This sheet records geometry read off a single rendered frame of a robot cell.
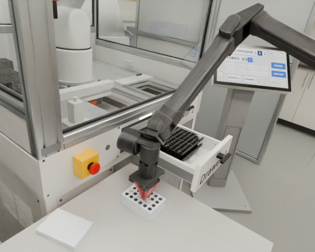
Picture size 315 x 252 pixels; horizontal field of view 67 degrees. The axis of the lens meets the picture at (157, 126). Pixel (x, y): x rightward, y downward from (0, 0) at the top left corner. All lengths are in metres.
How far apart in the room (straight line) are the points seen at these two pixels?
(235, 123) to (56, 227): 1.43
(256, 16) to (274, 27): 0.06
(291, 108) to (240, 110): 2.07
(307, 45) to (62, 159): 0.76
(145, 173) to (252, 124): 2.02
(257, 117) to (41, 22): 2.24
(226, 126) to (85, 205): 1.29
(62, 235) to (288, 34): 0.83
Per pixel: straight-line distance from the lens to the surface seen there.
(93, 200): 0.85
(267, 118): 2.54
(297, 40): 0.79
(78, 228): 0.76
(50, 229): 0.77
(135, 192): 0.82
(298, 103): 3.80
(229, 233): 0.83
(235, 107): 1.79
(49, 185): 0.80
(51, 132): 0.71
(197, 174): 0.77
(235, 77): 1.64
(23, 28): 0.61
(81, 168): 0.78
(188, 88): 0.70
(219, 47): 0.77
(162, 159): 0.85
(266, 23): 0.82
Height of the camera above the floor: 1.35
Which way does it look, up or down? 27 degrees down
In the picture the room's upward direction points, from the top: 7 degrees clockwise
